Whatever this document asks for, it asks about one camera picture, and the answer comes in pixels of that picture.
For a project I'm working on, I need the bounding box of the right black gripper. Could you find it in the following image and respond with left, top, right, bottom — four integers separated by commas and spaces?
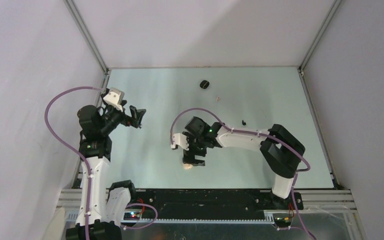
183, 131, 208, 166

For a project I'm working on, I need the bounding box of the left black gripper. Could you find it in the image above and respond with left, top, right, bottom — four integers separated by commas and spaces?
99, 100, 145, 135

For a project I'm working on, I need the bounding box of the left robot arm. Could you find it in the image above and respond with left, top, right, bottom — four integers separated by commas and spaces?
65, 105, 146, 240

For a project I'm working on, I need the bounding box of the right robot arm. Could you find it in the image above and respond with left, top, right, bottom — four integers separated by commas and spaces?
170, 116, 306, 209

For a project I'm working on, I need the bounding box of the black earbud charging case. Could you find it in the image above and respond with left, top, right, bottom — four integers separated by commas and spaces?
199, 80, 210, 90

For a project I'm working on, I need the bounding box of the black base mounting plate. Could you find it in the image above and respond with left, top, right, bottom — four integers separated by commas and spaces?
130, 189, 304, 222

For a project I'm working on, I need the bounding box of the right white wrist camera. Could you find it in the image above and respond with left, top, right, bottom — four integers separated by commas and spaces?
170, 133, 189, 151

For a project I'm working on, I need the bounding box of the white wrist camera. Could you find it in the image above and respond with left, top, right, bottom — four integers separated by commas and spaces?
170, 133, 189, 151
103, 87, 125, 112

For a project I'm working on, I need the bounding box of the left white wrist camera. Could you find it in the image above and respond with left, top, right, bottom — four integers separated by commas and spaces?
103, 87, 125, 112

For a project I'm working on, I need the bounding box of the left aluminium frame post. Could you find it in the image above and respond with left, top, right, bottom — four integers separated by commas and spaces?
63, 0, 109, 74

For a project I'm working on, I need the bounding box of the aluminium frame post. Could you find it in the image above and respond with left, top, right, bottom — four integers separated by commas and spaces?
297, 0, 345, 190
63, 0, 109, 74

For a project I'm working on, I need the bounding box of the right aluminium frame post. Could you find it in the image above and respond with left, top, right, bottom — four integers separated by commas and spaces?
297, 0, 345, 190

